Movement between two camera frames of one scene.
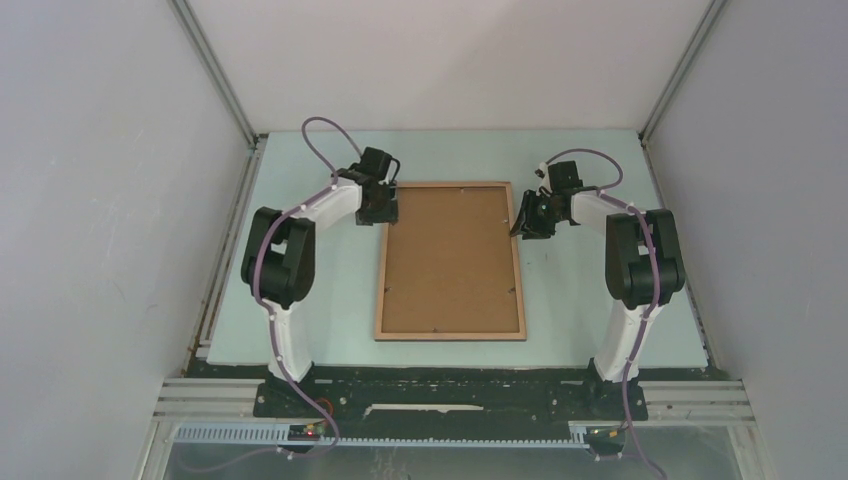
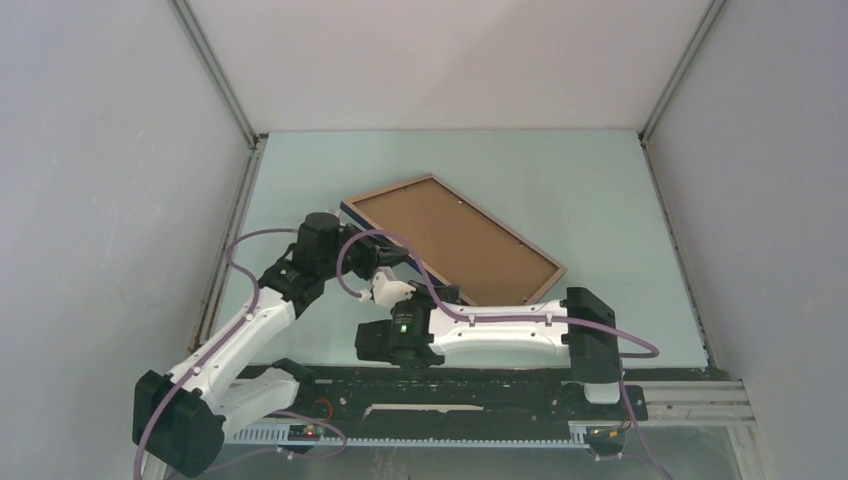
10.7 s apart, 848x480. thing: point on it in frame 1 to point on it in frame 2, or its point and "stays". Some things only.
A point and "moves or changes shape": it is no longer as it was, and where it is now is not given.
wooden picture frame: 448,265 moves or changes shape
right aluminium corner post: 712,12 stays
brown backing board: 449,262 moves or changes shape
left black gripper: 388,214 to 373,253
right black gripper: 527,220 to 449,292
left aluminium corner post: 187,18 stays
